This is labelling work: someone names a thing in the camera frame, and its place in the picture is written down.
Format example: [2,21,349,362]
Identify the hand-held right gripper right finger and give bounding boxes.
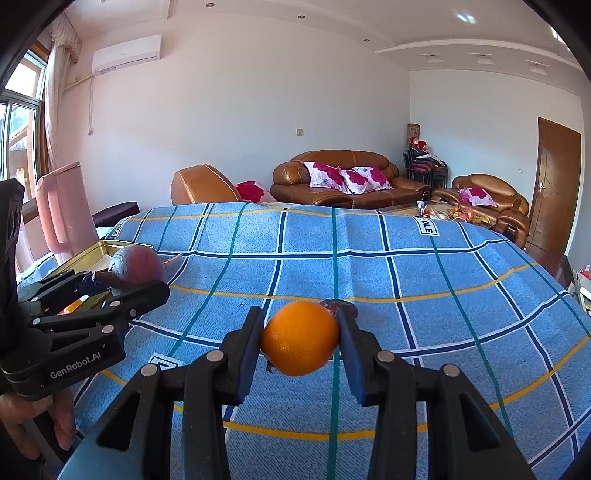
[335,307,539,480]

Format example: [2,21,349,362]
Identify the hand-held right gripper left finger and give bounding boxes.
[55,306,265,480]

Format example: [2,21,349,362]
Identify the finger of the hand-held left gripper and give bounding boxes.
[29,281,171,337]
[17,270,115,319]

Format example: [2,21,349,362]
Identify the purple pomegranate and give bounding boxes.
[108,244,168,299]

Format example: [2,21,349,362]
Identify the gold metal tin box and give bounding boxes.
[44,239,158,320]

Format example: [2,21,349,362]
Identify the large orange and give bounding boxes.
[261,301,341,377]

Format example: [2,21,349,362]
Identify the person's left hand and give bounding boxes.
[0,385,77,460]

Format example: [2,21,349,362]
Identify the small dark brown mangosteen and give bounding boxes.
[320,298,358,319]

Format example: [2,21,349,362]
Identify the pink plastic pitcher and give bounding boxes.
[36,161,100,256]

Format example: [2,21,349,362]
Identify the dark low table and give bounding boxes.
[92,200,140,228]

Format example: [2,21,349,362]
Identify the blue plaid blanket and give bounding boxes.
[16,202,591,480]

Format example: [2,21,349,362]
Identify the brown leather armchair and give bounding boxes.
[171,164,243,206]
[431,174,531,250]

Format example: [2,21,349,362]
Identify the white red floral pillow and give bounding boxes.
[457,187,498,209]
[339,167,371,195]
[303,161,345,189]
[235,181,271,204]
[355,165,393,191]

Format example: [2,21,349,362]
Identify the brown leather sofa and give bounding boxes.
[270,149,433,208]

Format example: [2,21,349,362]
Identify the window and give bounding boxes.
[0,50,49,205]

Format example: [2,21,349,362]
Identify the cluttered coffee table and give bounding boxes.
[376,199,495,227]

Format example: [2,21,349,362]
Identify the white air conditioner pipe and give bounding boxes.
[65,73,96,136]

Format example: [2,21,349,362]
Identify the pink curtain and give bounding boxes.
[41,18,85,177]

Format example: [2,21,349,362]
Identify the stack of dark chairs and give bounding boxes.
[403,148,449,188]

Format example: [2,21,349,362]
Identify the white air conditioner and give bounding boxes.
[91,34,164,74]

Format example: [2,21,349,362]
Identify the white and red package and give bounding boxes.
[573,265,591,317]

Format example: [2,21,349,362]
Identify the brown wooden door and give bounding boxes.
[524,117,582,278]

